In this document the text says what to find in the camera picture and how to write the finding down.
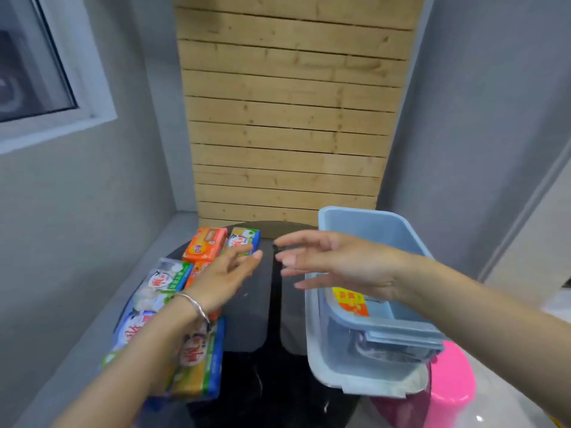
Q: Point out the person's right hand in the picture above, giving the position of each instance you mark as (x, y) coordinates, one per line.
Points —
(357, 262)

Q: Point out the person's left hand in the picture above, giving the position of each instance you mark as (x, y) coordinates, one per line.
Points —
(214, 280)

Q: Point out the person's left fingers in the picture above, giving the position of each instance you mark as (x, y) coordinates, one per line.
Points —
(243, 260)

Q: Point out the person's right fingers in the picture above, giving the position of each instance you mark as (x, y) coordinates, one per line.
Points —
(303, 258)

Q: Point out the person's left forearm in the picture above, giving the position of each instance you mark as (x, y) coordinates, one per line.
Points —
(134, 365)

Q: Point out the person's right forearm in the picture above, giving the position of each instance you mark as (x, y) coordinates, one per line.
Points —
(490, 325)

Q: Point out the small yellow green soap packet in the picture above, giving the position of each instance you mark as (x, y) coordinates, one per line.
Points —
(243, 238)

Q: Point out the orange soap packet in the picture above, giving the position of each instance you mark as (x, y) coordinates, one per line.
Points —
(192, 274)
(205, 245)

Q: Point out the yellow orange sticker label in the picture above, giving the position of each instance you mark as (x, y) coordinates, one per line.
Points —
(351, 302)

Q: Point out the white green soap packet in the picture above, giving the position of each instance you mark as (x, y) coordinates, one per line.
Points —
(171, 274)

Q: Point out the light blue plastic storage box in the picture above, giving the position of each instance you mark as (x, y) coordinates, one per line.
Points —
(383, 338)

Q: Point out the large yellow soap packet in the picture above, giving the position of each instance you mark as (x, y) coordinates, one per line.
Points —
(198, 365)

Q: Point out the blue white red-print soap packet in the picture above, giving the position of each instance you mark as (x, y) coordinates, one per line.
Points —
(131, 329)

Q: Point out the wooden plank panel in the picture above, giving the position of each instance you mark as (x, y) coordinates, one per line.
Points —
(290, 106)

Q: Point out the pink plastic stool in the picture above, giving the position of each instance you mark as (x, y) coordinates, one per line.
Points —
(450, 378)

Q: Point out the white framed window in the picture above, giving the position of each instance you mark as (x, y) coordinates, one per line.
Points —
(35, 71)

